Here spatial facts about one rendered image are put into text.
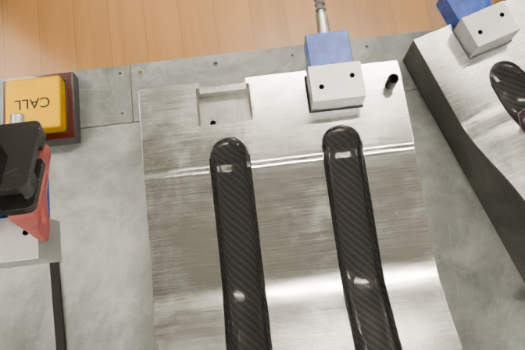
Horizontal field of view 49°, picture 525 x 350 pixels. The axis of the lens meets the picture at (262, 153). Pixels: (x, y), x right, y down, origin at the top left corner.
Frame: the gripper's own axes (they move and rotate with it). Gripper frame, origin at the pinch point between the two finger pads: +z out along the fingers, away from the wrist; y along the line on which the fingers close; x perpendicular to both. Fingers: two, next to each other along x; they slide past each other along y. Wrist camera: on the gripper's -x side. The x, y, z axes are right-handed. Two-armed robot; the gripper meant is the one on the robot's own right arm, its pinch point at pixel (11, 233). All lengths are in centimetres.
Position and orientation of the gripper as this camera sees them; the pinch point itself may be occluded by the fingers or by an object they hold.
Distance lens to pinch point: 52.0
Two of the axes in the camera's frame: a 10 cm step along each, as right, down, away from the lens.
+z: 0.6, 6.7, 7.4
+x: -1.0, -7.3, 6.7
